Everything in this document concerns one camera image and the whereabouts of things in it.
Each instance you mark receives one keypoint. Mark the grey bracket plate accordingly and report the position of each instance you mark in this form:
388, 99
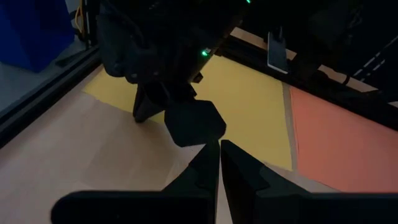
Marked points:
276, 54

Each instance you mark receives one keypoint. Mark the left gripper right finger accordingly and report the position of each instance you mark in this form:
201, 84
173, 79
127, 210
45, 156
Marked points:
280, 208

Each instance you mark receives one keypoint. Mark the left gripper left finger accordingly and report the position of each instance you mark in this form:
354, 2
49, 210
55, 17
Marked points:
140, 208

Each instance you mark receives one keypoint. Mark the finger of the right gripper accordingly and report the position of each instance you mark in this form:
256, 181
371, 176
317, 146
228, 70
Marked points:
146, 105
194, 123

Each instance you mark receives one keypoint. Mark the large blue plastic bin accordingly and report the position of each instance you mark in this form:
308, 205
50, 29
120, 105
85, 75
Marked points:
31, 31

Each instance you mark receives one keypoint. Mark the yellow paper sheet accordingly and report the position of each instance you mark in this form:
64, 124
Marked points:
248, 109

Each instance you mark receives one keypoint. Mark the orange paper sheet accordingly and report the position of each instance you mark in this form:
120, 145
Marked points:
342, 149

